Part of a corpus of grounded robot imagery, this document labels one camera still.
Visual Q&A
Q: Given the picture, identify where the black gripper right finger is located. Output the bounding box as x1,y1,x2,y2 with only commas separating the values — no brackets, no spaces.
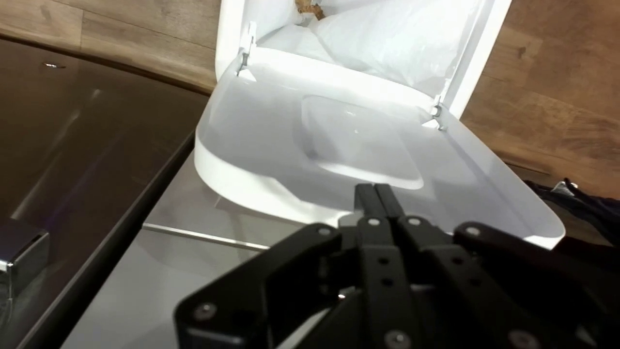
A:
376,182,620,349

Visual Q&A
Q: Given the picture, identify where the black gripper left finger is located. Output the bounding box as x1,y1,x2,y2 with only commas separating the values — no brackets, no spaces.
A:
173,182,415,349

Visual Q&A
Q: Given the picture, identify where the white trash bin lid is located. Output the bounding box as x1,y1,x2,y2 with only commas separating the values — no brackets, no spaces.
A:
192,47,570,252

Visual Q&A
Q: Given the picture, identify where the white trash bin body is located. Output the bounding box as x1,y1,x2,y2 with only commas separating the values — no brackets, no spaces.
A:
214,0,514,122

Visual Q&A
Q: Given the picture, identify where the dark blue towel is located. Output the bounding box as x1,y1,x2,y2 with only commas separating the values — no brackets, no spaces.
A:
533,177,620,229

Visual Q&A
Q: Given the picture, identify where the stainless steel dishwasher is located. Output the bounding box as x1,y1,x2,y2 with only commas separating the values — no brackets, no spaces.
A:
0,35,210,349

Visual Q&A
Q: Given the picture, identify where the brown paper scrap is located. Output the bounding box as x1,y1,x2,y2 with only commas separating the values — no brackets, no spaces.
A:
293,0,326,22

